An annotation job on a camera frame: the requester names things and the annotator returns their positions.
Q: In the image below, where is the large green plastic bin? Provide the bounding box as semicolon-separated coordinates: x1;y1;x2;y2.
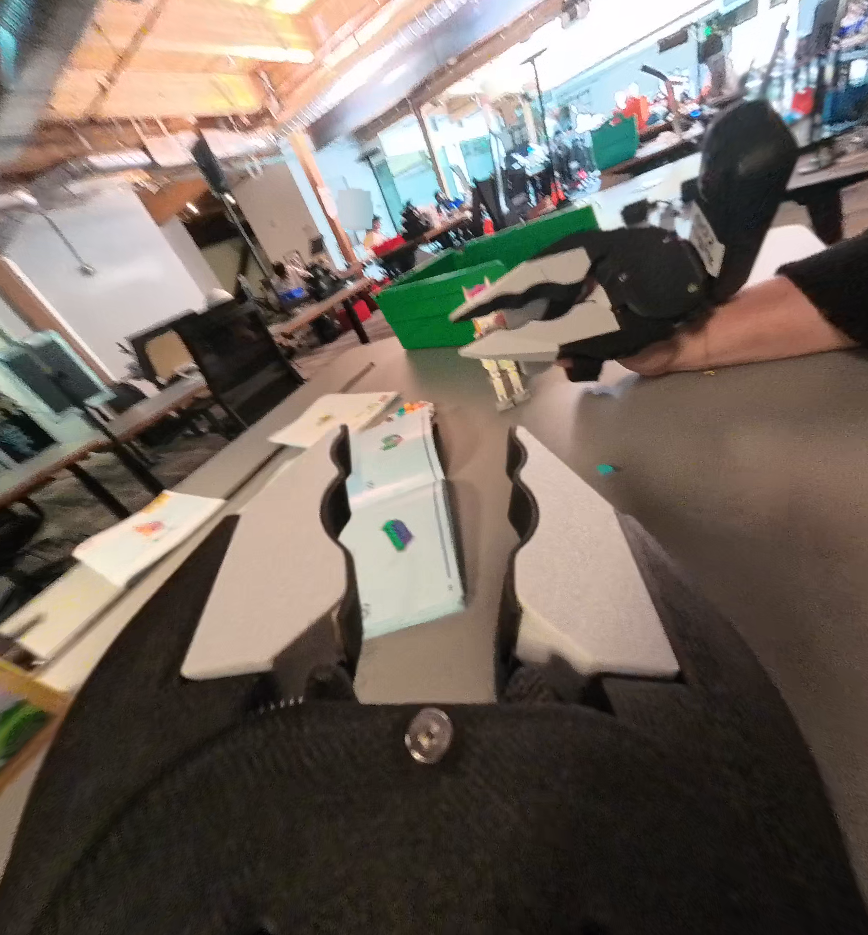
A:
374;205;601;353

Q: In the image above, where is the white lego unicorn model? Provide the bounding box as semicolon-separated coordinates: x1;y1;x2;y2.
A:
463;281;534;411

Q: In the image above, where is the closed booklet with red picture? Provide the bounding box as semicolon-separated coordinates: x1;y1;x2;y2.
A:
72;491;227;590

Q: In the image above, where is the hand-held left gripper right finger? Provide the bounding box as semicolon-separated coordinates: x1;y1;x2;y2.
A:
499;427;680;677

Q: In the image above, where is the small green plastic bin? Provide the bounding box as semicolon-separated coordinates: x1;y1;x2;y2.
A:
589;115;641;173

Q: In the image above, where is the person's right hand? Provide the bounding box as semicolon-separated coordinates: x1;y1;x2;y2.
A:
618;321;714;378

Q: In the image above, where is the person's right forearm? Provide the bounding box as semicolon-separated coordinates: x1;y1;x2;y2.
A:
700;215;868;374

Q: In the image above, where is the open lego instruction booklet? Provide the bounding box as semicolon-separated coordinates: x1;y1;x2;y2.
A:
342;408;468;641

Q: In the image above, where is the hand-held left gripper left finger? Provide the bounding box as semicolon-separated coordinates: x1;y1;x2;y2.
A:
182;424;362;680

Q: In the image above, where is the black office chair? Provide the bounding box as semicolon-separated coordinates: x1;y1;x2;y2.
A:
129;299;306;432

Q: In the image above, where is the long dark table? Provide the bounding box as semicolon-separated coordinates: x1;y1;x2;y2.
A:
0;376;212;530

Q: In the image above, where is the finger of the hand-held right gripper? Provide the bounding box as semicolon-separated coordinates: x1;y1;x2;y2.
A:
448;248;598;321
459;286;622;365

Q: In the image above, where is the closed booklet with green picture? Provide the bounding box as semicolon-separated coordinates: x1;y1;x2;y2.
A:
269;392;400;449

